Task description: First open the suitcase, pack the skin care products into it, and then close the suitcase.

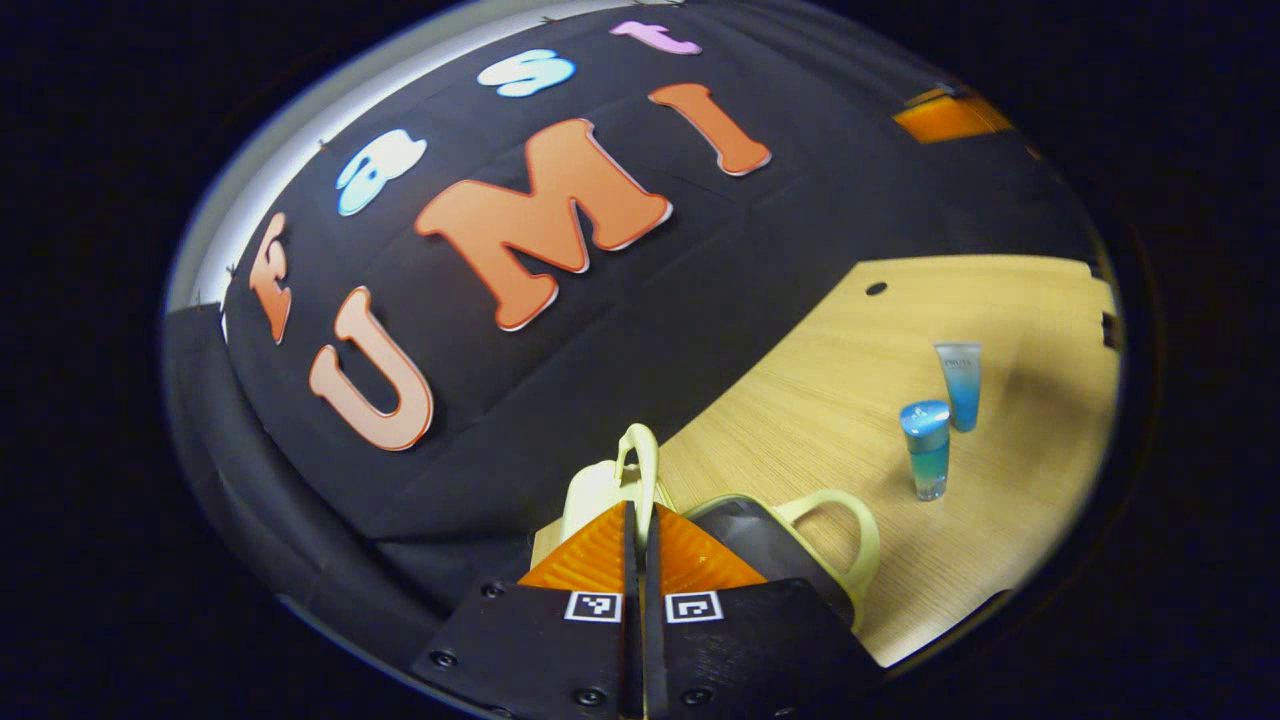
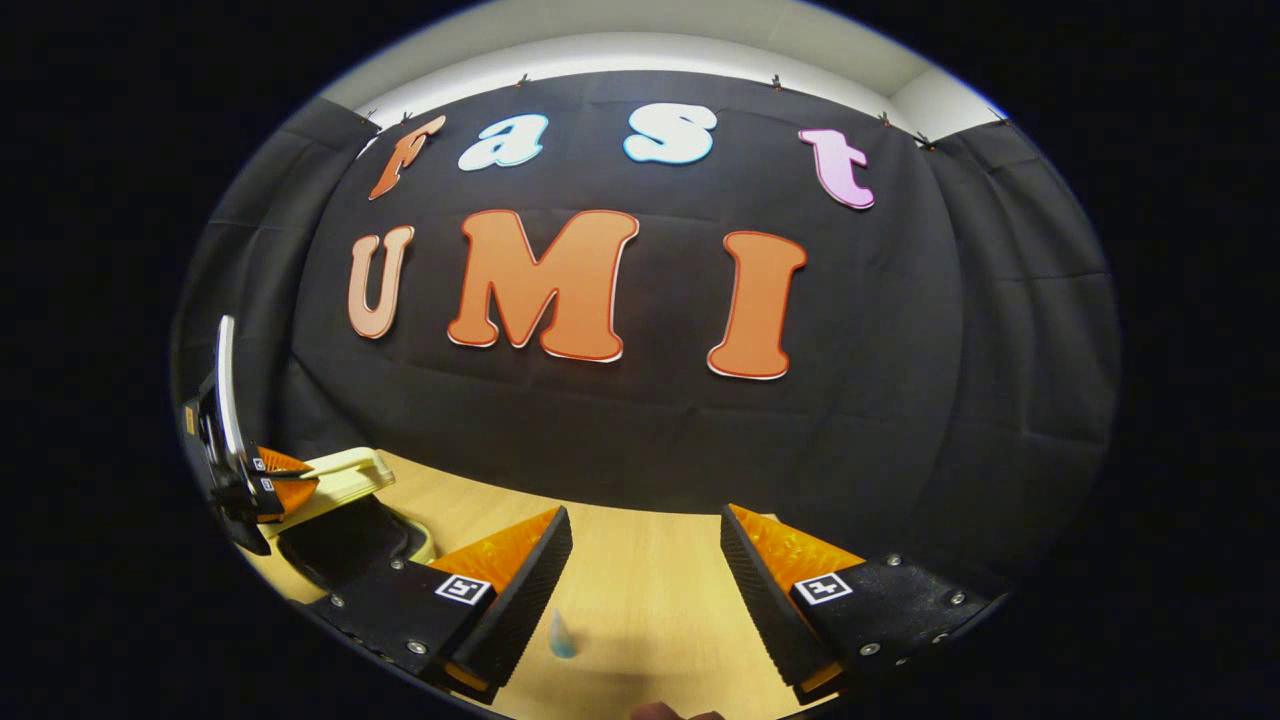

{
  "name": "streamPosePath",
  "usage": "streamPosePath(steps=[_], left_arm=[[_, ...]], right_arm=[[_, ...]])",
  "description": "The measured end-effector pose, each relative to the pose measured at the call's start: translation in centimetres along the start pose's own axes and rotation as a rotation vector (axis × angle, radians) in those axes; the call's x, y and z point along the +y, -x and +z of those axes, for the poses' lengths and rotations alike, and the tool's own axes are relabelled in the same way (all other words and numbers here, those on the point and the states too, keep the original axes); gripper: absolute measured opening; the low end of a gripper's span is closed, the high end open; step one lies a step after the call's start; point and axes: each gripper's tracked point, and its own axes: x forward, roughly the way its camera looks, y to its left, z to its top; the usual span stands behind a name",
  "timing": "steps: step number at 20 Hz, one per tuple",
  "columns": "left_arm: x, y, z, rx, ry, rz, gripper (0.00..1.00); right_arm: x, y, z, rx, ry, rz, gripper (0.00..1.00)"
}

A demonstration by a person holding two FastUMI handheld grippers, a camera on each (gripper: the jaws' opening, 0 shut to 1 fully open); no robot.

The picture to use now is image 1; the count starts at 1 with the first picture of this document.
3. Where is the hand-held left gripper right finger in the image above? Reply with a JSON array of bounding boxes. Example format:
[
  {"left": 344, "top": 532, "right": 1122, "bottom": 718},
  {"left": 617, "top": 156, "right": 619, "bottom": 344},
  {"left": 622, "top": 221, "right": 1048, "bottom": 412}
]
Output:
[{"left": 644, "top": 503, "right": 886, "bottom": 720}]

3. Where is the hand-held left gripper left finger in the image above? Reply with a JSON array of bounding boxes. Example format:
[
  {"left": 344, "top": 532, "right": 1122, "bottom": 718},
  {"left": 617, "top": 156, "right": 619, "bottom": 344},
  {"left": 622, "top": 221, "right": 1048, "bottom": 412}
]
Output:
[{"left": 412, "top": 500, "right": 642, "bottom": 720}]

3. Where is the blue and white cream tube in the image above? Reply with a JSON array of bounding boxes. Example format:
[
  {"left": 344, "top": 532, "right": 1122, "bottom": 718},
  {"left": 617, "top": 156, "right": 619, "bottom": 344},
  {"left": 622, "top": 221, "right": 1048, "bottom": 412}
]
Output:
[{"left": 934, "top": 341, "right": 983, "bottom": 433}]

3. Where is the blue skin care bottle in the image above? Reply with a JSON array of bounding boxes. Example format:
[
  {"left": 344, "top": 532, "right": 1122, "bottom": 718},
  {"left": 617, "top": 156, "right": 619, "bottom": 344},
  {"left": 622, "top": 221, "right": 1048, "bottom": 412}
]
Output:
[{"left": 899, "top": 400, "right": 952, "bottom": 502}]

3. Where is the black backdrop cloth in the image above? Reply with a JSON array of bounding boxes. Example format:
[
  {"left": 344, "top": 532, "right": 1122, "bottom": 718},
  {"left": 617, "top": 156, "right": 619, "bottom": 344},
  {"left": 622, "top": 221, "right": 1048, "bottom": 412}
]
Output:
[{"left": 163, "top": 0, "right": 1101, "bottom": 651}]

